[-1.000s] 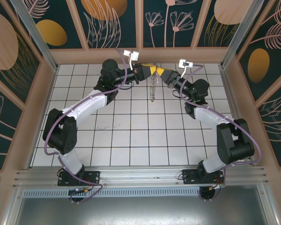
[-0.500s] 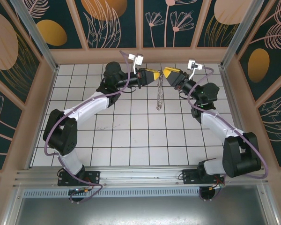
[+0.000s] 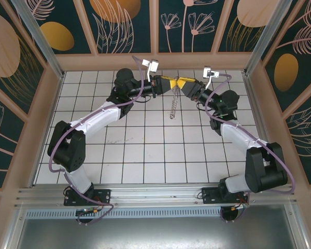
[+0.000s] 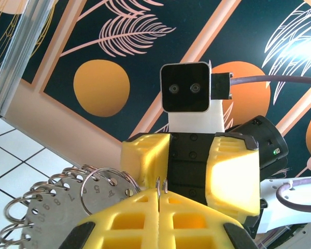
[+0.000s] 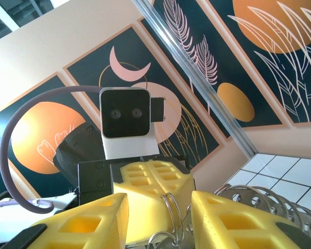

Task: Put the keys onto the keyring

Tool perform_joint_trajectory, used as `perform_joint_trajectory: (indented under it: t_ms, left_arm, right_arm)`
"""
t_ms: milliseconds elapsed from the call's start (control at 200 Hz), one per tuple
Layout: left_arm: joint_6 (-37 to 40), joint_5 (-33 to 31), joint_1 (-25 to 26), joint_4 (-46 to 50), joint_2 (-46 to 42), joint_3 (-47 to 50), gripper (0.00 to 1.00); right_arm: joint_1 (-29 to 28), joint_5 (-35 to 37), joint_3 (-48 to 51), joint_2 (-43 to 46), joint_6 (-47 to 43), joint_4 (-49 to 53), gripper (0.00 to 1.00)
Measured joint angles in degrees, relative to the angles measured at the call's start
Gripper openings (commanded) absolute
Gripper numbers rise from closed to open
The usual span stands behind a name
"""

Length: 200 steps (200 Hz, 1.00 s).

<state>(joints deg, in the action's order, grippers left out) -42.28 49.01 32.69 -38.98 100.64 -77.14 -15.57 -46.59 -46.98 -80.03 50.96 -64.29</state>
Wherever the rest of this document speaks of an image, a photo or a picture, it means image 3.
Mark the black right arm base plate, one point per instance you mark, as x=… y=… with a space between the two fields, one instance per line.
x=210 y=197

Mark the panel orange oval pink feathers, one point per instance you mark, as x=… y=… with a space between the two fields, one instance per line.
x=286 y=72

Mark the panel pale circle gold lines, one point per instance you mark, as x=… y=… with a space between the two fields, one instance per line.
x=248 y=13

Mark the grey metal sheet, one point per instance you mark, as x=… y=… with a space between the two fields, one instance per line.
x=155 y=236

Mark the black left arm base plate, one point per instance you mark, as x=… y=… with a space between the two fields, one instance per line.
x=103 y=197

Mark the panel single pink flower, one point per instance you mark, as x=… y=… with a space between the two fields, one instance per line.
x=5 y=145

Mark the aluminium corner post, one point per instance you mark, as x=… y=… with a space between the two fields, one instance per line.
x=42 y=41
x=267 y=39

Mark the aluminium table edge rail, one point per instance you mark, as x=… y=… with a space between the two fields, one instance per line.
x=251 y=88

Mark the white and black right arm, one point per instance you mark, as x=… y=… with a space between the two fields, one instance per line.
x=238 y=135

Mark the panel with pink flowers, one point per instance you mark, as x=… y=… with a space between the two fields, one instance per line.
x=197 y=39

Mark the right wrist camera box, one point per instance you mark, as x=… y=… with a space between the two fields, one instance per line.
x=210 y=72

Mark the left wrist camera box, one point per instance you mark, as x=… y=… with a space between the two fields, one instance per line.
x=154 y=66

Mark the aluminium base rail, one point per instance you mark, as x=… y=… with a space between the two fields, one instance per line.
x=155 y=197

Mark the controller board with connectors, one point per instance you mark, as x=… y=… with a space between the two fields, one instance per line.
x=88 y=211

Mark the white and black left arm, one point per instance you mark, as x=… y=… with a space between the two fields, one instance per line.
x=98 y=119

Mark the panel orange circle with leaves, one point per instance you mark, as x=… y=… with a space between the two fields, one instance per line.
x=111 y=15

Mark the panel with pink feathers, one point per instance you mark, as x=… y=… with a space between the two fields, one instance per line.
x=308 y=140

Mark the panel with orange oval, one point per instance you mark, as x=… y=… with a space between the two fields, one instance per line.
x=57 y=36

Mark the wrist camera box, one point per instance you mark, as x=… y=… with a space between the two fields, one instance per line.
x=154 y=66
x=210 y=72

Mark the panel large pale circle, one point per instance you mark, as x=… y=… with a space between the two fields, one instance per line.
x=2 y=46

